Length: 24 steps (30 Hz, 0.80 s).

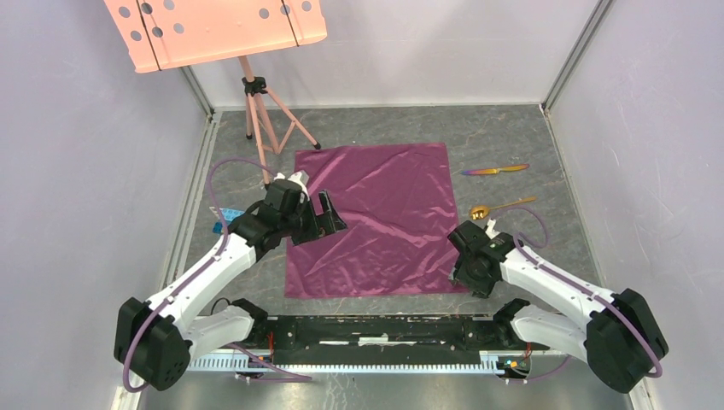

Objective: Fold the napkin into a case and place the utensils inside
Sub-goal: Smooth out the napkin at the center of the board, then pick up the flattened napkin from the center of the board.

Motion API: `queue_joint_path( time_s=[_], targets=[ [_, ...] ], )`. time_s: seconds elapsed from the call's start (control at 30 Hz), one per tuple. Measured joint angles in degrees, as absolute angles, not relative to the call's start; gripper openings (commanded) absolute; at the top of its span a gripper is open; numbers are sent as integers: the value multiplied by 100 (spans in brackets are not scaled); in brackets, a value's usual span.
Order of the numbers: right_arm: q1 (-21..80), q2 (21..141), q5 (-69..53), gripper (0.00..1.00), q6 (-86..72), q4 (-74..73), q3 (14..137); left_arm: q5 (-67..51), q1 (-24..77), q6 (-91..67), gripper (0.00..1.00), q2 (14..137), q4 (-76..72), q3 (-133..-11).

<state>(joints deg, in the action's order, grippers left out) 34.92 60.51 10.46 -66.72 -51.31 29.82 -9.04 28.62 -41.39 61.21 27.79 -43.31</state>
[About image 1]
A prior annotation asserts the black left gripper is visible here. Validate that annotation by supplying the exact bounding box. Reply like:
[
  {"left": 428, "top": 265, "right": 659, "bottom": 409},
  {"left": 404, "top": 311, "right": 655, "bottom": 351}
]
[{"left": 280, "top": 190, "right": 347, "bottom": 247}]

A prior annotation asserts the magenta satin napkin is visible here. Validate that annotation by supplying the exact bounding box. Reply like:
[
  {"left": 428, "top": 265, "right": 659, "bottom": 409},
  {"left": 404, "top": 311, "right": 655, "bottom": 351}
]
[{"left": 284, "top": 143, "right": 466, "bottom": 299}]

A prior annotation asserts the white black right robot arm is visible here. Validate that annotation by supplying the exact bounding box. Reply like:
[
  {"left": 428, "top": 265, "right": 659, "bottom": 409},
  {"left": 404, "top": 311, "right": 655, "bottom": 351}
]
[{"left": 447, "top": 220, "right": 669, "bottom": 393}]

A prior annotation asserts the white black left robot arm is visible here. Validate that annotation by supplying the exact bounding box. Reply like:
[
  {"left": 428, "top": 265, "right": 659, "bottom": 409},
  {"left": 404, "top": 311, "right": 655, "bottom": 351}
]
[{"left": 113, "top": 173, "right": 347, "bottom": 392}]

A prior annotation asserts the gold spoon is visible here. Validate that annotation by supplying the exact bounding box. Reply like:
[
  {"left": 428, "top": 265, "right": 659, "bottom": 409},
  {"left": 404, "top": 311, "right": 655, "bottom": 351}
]
[{"left": 469, "top": 196, "right": 538, "bottom": 220}]

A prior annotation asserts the colourful toy block set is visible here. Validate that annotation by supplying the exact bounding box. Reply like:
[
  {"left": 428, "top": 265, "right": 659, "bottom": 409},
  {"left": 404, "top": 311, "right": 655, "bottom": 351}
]
[{"left": 209, "top": 206, "right": 244, "bottom": 235}]

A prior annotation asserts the iridescent rainbow knife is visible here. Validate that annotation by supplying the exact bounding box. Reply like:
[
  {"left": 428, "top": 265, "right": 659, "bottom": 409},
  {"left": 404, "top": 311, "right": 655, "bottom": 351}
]
[{"left": 459, "top": 163, "right": 529, "bottom": 176}]

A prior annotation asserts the pink music stand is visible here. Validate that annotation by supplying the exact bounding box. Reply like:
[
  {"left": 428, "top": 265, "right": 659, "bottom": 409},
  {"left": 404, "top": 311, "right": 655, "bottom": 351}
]
[{"left": 105, "top": 0, "right": 328, "bottom": 166}]

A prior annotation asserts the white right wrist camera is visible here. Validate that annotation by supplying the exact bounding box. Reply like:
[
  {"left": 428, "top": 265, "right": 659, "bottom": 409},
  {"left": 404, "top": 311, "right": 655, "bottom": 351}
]
[{"left": 485, "top": 219, "right": 499, "bottom": 239}]

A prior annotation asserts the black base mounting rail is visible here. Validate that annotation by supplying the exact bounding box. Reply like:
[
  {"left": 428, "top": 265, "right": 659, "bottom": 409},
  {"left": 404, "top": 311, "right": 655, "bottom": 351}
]
[{"left": 239, "top": 314, "right": 543, "bottom": 366}]

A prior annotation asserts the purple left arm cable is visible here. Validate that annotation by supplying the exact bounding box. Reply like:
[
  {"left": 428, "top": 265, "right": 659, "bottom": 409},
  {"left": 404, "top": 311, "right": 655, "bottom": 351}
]
[{"left": 121, "top": 157, "right": 313, "bottom": 394}]

